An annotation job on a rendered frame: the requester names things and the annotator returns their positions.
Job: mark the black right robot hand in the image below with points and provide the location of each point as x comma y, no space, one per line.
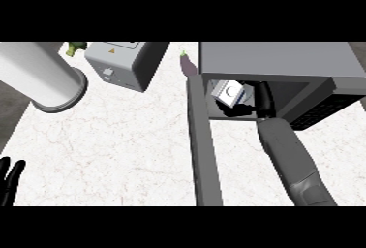
264,98

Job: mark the grey toaster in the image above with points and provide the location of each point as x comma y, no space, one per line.
124,63

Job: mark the grey microwave door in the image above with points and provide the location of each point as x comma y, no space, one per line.
202,145

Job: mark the green vegetable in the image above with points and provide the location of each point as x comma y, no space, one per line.
74,47

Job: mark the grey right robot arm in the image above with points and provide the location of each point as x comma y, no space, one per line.
292,161

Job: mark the grey microwave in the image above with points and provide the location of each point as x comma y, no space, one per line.
276,59

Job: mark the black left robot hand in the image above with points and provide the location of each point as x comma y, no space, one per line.
9,182

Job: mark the purple eggplant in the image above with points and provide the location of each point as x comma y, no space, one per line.
187,64

